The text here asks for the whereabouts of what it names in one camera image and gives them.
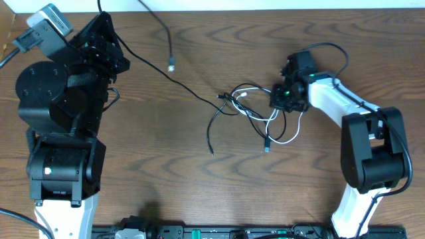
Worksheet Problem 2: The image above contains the black blue-tipped USB cable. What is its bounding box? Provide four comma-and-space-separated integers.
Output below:
206, 82, 288, 157

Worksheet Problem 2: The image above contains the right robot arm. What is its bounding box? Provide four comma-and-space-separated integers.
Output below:
270, 50, 413, 238

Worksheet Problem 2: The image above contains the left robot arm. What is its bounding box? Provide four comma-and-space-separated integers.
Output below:
14, 12, 130, 238

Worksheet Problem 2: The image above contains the cardboard box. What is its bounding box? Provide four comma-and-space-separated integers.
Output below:
0, 0, 15, 60

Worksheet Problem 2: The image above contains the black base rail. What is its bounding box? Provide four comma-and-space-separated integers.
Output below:
91, 215, 408, 239

